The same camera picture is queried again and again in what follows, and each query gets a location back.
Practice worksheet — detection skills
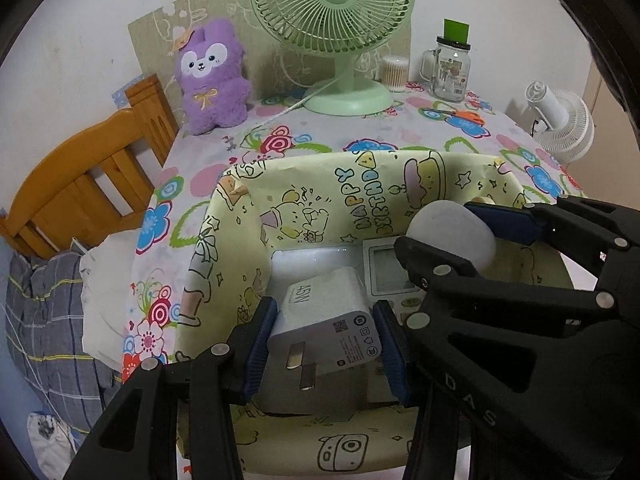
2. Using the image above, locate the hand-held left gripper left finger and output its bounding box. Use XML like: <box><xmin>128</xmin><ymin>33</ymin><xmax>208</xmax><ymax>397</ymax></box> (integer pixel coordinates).
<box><xmin>65</xmin><ymin>297</ymin><xmax>278</xmax><ymax>480</ymax></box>

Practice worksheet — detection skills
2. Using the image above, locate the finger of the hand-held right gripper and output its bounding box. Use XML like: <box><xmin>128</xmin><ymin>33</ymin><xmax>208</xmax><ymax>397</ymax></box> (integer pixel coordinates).
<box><xmin>465</xmin><ymin>195</ymin><xmax>640</xmax><ymax>281</ymax></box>
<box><xmin>395</xmin><ymin>236</ymin><xmax>616</xmax><ymax>331</ymax></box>

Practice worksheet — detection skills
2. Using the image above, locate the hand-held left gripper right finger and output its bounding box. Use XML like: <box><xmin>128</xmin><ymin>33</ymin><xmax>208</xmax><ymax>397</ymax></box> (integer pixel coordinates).
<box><xmin>374</xmin><ymin>302</ymin><xmax>463</xmax><ymax>480</ymax></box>

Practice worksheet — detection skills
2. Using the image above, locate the white round case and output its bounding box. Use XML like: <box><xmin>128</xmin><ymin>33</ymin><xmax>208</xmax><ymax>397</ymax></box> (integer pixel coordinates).
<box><xmin>405</xmin><ymin>200</ymin><xmax>498</xmax><ymax>273</ymax></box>

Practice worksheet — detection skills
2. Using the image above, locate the large white charger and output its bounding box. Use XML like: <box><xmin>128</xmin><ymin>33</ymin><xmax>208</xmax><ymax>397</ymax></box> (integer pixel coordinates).
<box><xmin>267</xmin><ymin>267</ymin><xmax>383</xmax><ymax>391</ymax></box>

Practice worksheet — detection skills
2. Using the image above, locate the yellow cartoon printed storage box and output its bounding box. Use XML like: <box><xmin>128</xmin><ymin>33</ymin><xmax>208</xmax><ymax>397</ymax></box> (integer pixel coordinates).
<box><xmin>172</xmin><ymin>150</ymin><xmax>576</xmax><ymax>476</ymax></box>

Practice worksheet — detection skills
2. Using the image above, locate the white remote control with display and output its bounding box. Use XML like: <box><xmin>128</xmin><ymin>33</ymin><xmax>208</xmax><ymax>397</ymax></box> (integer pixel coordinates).
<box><xmin>361</xmin><ymin>237</ymin><xmax>433</xmax><ymax>406</ymax></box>

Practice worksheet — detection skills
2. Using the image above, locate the white rectangular device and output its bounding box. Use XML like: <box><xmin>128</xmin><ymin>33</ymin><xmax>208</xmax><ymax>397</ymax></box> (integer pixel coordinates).
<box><xmin>257</xmin><ymin>247</ymin><xmax>381</xmax><ymax>416</ymax></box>

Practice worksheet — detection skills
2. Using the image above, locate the white clip fan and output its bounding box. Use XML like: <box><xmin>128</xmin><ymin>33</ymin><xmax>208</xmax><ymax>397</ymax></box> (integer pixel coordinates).
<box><xmin>525</xmin><ymin>80</ymin><xmax>596</xmax><ymax>165</ymax></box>

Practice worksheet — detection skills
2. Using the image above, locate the beige wardrobe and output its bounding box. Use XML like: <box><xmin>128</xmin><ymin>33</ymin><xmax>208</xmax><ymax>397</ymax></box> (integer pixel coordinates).
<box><xmin>585</xmin><ymin>60</ymin><xmax>640</xmax><ymax>201</ymax></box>

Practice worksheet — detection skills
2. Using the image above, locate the glass jar mug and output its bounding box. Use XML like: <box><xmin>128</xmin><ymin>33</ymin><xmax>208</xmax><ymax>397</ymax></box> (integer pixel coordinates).
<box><xmin>419</xmin><ymin>37</ymin><xmax>472</xmax><ymax>101</ymax></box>

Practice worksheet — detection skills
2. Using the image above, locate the cotton swab container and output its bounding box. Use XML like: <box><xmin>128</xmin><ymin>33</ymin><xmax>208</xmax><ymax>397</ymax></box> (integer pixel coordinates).
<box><xmin>381</xmin><ymin>56</ymin><xmax>410</xmax><ymax>93</ymax></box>

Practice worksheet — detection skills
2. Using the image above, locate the floral tablecloth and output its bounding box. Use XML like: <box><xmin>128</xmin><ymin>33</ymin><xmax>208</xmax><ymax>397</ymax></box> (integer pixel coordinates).
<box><xmin>120</xmin><ymin>80</ymin><xmax>588</xmax><ymax>386</ymax></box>

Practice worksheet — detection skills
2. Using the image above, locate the green plastic insert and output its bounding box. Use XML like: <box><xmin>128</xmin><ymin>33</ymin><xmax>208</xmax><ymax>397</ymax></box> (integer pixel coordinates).
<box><xmin>442</xmin><ymin>18</ymin><xmax>471</xmax><ymax>43</ymax></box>

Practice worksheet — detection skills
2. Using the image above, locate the plaid pillow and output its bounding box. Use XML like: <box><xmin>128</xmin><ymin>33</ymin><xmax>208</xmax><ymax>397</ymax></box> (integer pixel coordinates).
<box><xmin>5</xmin><ymin>250</ymin><xmax>123</xmax><ymax>431</ymax></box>

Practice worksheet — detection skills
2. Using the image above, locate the white grey cloth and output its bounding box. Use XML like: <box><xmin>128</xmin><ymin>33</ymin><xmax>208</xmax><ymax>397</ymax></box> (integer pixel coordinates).
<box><xmin>27</xmin><ymin>412</ymin><xmax>76</xmax><ymax>478</ymax></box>

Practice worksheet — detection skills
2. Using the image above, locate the purple plush toy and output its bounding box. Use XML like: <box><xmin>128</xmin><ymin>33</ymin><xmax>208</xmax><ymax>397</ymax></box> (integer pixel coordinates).
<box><xmin>176</xmin><ymin>18</ymin><xmax>252</xmax><ymax>136</ymax></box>

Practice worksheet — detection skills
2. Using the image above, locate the green desk fan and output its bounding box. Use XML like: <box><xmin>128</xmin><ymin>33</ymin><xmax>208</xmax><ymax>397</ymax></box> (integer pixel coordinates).
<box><xmin>250</xmin><ymin>0</ymin><xmax>416</xmax><ymax>117</ymax></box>

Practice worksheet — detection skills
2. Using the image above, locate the beige cartoon printed board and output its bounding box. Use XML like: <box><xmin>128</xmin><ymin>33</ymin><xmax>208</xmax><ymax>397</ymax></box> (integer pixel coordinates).
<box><xmin>127</xmin><ymin>0</ymin><xmax>416</xmax><ymax>106</ymax></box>

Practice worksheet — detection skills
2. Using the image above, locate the white fan power cable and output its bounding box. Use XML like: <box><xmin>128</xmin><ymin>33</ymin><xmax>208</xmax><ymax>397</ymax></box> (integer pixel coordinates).
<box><xmin>225</xmin><ymin>80</ymin><xmax>337</xmax><ymax>143</ymax></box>

